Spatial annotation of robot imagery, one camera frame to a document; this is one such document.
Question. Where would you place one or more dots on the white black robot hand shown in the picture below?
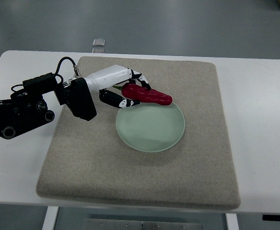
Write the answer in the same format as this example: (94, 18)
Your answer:
(103, 79)

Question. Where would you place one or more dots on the red pepper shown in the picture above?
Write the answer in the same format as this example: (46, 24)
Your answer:
(144, 95)

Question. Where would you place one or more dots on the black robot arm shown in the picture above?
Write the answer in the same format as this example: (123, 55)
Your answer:
(27, 110)

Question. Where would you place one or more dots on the pale green plate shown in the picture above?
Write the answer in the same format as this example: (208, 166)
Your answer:
(150, 127)

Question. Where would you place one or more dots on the clear floor socket cover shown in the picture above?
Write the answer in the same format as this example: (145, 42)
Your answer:
(98, 42)

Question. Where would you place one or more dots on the beige felt mat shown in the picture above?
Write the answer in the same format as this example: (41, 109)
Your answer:
(88, 161)

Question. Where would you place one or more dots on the white left table leg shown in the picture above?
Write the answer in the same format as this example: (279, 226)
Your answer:
(50, 218)

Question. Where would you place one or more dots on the white table leg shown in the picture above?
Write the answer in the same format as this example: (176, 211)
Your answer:
(50, 218)
(231, 221)

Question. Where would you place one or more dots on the white right table leg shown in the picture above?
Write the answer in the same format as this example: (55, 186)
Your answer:
(231, 221)

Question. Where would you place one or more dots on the black table control panel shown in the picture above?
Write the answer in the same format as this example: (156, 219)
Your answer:
(271, 217)

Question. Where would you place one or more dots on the metal base plate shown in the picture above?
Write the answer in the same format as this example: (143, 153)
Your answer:
(115, 224)

